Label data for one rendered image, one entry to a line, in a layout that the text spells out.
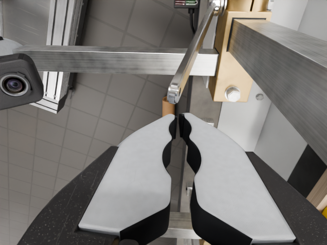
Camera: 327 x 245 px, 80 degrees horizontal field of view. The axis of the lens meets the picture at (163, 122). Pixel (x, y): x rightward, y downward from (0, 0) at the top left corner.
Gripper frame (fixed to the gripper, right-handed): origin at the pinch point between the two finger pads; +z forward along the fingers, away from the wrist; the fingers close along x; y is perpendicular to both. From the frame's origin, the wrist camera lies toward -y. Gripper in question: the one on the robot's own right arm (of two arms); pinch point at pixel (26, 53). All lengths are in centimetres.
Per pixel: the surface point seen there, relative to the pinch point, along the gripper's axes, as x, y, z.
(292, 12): -4, -48, 21
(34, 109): 61, 72, 82
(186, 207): 58, -29, 13
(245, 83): 2.1, -32.5, -4.2
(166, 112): 55, -20, 75
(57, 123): 72, 59, 83
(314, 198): 24, -50, -6
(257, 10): -6.5, -31.8, -4.1
